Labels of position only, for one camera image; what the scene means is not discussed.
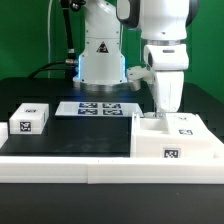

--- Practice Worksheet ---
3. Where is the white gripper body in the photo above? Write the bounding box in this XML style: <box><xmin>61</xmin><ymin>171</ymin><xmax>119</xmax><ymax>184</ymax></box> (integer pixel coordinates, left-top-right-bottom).
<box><xmin>153</xmin><ymin>71</ymin><xmax>184</xmax><ymax>113</ymax></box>

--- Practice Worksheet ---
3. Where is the white cabinet body box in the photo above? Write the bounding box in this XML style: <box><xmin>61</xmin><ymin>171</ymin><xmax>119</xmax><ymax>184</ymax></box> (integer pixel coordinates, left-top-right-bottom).
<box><xmin>130</xmin><ymin>113</ymin><xmax>224</xmax><ymax>159</ymax></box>

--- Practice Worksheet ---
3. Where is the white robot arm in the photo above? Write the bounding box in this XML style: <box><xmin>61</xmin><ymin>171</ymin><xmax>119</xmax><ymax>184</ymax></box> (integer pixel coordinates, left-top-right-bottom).
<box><xmin>59</xmin><ymin>0</ymin><xmax>200</xmax><ymax>113</ymax></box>

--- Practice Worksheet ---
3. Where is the white cabinet top box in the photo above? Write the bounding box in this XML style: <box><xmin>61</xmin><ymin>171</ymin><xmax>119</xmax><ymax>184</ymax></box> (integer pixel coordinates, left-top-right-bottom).
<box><xmin>9</xmin><ymin>103</ymin><xmax>49</xmax><ymax>134</ymax></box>

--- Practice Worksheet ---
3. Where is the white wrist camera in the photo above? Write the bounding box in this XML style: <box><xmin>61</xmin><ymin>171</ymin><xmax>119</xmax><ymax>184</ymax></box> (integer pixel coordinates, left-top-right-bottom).
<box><xmin>126</xmin><ymin>66</ymin><xmax>153</xmax><ymax>91</ymax></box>

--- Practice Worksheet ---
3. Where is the white marker base plate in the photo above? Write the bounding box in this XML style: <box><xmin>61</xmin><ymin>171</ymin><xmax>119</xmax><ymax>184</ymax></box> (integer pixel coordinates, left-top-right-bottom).
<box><xmin>55</xmin><ymin>101</ymin><xmax>143</xmax><ymax>117</ymax></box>

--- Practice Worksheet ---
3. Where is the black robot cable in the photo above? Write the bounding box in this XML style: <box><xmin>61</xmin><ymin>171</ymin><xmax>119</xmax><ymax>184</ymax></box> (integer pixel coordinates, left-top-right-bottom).
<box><xmin>27</xmin><ymin>0</ymin><xmax>87</xmax><ymax>80</ymax></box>

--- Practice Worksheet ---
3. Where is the white table border frame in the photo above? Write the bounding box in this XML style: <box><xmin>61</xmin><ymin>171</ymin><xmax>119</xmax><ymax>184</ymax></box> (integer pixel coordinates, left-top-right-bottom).
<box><xmin>0</xmin><ymin>156</ymin><xmax>224</xmax><ymax>184</ymax></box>

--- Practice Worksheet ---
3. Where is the white thin cable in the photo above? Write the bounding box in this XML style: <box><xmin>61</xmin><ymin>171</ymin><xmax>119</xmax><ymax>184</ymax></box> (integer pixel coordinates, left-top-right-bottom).
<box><xmin>47</xmin><ymin>0</ymin><xmax>54</xmax><ymax>80</ymax></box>

